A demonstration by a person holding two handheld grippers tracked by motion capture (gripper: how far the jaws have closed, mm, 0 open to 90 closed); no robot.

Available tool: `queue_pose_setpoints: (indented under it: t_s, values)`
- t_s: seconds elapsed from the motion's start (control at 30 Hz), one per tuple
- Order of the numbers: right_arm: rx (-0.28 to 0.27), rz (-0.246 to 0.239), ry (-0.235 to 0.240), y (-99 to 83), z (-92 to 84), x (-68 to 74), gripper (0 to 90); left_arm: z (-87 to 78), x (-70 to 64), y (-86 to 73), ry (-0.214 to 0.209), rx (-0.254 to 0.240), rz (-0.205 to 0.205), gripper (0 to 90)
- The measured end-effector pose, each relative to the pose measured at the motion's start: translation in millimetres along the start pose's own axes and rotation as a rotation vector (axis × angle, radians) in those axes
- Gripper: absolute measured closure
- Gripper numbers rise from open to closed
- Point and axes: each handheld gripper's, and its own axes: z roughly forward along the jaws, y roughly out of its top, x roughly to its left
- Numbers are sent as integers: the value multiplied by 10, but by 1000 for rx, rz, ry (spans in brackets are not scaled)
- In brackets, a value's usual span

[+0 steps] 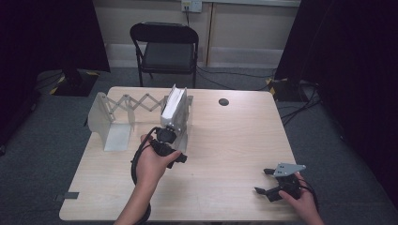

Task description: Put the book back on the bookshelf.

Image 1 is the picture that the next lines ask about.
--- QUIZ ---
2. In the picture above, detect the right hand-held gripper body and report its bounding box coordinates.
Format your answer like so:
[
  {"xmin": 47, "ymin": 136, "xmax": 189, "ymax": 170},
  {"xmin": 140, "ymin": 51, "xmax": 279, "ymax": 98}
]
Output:
[{"xmin": 272, "ymin": 162, "xmax": 307, "ymax": 201}]

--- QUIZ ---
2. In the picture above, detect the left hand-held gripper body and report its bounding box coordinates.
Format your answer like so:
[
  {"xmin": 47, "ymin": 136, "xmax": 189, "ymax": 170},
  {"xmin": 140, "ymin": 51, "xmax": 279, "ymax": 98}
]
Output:
[{"xmin": 149, "ymin": 127, "xmax": 188, "ymax": 170}]

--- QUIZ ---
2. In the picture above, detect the white book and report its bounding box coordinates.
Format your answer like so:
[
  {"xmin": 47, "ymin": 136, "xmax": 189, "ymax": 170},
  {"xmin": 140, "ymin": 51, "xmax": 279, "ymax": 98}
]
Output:
[{"xmin": 160, "ymin": 82, "xmax": 189, "ymax": 134}]

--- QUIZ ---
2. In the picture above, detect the white expandable book rack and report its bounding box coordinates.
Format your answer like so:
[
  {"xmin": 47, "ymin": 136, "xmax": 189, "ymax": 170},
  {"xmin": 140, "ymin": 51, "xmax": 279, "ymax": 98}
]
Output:
[{"xmin": 86, "ymin": 92, "xmax": 194, "ymax": 155}]

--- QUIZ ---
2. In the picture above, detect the person's right hand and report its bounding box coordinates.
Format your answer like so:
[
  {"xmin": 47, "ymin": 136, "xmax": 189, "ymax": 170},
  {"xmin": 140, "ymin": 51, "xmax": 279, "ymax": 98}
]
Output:
[{"xmin": 279, "ymin": 172, "xmax": 318, "ymax": 218}]

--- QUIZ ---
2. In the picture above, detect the person's left hand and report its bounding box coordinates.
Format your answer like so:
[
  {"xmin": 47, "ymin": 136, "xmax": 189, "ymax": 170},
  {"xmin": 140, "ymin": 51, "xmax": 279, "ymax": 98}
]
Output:
[{"xmin": 135, "ymin": 134, "xmax": 182, "ymax": 188}]

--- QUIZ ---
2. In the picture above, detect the black folding chair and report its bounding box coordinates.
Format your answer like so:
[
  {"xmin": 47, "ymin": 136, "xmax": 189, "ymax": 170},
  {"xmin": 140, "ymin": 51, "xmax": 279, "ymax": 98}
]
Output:
[{"xmin": 130, "ymin": 22, "xmax": 200, "ymax": 89}]

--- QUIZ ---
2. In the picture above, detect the black stand base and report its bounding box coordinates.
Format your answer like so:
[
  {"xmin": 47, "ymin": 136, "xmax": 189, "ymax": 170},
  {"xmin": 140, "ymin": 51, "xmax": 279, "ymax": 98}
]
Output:
[
  {"xmin": 49, "ymin": 68, "xmax": 100, "ymax": 98},
  {"xmin": 266, "ymin": 77, "xmax": 310, "ymax": 103}
]

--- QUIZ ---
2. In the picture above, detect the grey tape strip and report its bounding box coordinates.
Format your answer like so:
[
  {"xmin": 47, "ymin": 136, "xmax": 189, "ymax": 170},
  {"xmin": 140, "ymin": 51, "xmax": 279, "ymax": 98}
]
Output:
[{"xmin": 54, "ymin": 191, "xmax": 81, "ymax": 203}]

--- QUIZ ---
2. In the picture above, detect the black curtain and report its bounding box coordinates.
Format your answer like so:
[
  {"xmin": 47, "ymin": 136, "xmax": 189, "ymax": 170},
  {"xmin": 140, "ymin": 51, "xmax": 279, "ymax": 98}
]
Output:
[
  {"xmin": 274, "ymin": 0, "xmax": 398, "ymax": 201},
  {"xmin": 0, "ymin": 0, "xmax": 111, "ymax": 148}
]

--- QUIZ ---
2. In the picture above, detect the right hand-held gripper cable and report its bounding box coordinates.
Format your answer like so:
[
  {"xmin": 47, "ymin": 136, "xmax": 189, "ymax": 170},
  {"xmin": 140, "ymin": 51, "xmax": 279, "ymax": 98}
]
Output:
[{"xmin": 298, "ymin": 177, "xmax": 320, "ymax": 211}]

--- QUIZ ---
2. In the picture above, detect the bundle of black floor cables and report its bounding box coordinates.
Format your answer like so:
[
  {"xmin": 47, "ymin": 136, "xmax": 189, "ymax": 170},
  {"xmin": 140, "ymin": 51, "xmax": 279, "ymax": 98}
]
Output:
[{"xmin": 279, "ymin": 82, "xmax": 323, "ymax": 127}]

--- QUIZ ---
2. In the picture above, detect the black floor cable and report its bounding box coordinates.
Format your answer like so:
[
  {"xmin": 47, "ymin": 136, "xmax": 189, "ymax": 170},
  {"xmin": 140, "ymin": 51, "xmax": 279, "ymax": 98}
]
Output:
[{"xmin": 195, "ymin": 65, "xmax": 277, "ymax": 92}]

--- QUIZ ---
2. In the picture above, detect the white wall socket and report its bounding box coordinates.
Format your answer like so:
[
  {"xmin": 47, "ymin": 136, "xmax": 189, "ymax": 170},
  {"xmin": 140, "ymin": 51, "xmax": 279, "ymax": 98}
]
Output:
[{"xmin": 181, "ymin": 0, "xmax": 204, "ymax": 14}]

